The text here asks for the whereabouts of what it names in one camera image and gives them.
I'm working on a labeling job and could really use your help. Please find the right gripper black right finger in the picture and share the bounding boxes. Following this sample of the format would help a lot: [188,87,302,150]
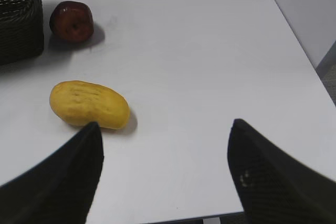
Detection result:
[227,119,335,223]

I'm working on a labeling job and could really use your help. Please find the red apple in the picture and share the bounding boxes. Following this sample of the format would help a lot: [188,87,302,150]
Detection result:
[49,1,94,43]

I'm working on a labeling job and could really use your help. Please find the yellow mango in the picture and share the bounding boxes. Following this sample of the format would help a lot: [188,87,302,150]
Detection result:
[49,80,130,130]

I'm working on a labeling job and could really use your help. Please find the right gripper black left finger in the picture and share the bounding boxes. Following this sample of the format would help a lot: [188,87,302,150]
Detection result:
[1,122,104,223]

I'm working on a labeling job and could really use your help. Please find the black wicker basket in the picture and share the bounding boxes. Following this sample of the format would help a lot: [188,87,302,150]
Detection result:
[1,0,44,65]

